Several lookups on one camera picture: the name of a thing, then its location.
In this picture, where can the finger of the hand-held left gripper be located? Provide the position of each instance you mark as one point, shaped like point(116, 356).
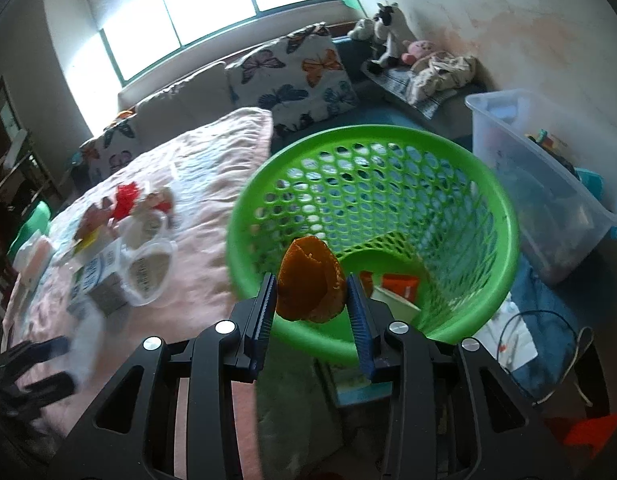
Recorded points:
point(46, 390)
point(38, 352)

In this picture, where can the white tissue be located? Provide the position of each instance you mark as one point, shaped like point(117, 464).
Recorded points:
point(86, 342)

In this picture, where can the striped grey mat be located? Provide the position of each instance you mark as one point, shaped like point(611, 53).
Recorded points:
point(403, 82)

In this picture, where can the white tissue packet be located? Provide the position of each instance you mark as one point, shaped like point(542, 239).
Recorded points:
point(33, 260)

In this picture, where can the blue white milk carton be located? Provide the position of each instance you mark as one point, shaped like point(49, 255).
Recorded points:
point(96, 275)

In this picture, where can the crumpled beige cloth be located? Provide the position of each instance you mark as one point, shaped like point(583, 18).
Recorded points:
point(441, 75)

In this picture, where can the window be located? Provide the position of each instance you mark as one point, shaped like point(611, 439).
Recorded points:
point(208, 5)

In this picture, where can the blue green book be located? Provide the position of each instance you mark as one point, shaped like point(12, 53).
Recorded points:
point(361, 392)

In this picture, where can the green plastic basket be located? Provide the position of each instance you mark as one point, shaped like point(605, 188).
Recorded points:
point(453, 195)

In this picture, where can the pink plush toy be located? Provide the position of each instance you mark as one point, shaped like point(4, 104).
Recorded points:
point(419, 51)

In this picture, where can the beige sofa cushion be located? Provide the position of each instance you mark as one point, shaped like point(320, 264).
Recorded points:
point(181, 92)

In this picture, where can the pink quilted blanket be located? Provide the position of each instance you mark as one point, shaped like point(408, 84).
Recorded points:
point(203, 200)

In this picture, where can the green plastic stool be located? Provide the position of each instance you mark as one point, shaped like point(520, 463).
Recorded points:
point(27, 225)

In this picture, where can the wooden shelf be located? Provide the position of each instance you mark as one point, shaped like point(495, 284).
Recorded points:
point(11, 140)

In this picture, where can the white paper sheet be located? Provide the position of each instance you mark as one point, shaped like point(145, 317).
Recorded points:
point(508, 337)

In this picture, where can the grey white plush toy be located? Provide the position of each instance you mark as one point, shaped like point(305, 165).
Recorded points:
point(362, 29)

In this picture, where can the black white cow plush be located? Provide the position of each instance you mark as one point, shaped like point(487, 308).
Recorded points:
point(388, 35)

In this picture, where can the red white snack wrapper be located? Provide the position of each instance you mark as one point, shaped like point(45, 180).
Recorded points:
point(161, 201)

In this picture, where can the red mesh net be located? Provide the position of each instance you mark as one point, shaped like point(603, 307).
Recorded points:
point(124, 201)

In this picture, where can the large butterfly print pillow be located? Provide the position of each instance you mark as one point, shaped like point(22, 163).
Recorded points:
point(298, 75)

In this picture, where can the red cloth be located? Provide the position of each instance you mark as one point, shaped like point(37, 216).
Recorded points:
point(590, 430)

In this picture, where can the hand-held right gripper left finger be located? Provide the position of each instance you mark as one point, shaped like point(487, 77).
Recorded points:
point(261, 332)

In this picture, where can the brown snack wrapper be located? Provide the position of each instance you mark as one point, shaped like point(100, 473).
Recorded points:
point(90, 219)

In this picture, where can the blue rug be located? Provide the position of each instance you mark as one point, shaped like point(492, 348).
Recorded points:
point(388, 117)

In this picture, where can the white paper carton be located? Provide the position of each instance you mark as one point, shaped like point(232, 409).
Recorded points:
point(394, 306)

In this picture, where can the small butterfly print pillow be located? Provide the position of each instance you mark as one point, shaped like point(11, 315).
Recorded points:
point(111, 142)

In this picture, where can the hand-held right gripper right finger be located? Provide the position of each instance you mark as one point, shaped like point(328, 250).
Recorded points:
point(361, 332)

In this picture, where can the orange packet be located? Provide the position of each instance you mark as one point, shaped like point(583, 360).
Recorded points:
point(402, 285)

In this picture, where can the round clear plastic cup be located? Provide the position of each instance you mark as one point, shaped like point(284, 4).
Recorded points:
point(147, 274)
point(144, 228)

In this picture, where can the clear plastic storage bin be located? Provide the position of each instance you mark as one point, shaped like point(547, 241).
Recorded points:
point(543, 195)

